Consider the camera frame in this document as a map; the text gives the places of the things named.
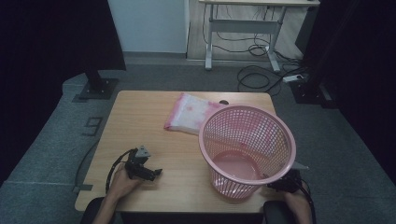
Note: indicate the grey tape strip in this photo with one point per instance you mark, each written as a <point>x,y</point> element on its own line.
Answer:
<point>82,188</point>

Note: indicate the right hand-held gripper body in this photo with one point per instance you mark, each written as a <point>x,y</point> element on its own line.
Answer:
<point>289,183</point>

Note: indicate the white panel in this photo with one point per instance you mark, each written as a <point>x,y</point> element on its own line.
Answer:
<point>149,25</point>

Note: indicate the person's right hand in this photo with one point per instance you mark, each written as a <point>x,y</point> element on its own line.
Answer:
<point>299,202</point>

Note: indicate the person's leg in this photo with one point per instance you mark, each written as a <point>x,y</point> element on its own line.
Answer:
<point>275,213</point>
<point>91,211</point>

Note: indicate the pink and white plastic bag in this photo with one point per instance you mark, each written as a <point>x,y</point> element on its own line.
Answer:
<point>190,112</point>

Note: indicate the white power strip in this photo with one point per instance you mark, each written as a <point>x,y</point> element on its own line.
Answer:
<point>292,78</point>

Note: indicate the pink plastic mesh basket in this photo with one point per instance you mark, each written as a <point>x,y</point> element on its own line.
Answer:
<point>246,107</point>

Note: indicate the person's left leg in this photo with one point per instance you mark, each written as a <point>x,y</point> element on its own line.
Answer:
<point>91,211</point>

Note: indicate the white-framed desk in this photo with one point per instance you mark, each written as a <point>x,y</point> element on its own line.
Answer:
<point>243,26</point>

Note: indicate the person's left hand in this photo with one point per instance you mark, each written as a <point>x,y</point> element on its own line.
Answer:
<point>121,185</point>

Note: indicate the person's right leg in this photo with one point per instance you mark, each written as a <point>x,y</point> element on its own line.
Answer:
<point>275,213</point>

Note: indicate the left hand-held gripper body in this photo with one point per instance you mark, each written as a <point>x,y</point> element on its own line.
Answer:
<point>135,165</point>

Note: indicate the dark floor tape marks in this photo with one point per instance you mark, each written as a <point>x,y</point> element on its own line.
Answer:
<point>92,126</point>

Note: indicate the small dark round object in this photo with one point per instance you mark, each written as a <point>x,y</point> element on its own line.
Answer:
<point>223,102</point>

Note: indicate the black stand with base plate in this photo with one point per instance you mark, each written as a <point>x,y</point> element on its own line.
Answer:
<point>99,87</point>
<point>306,93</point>

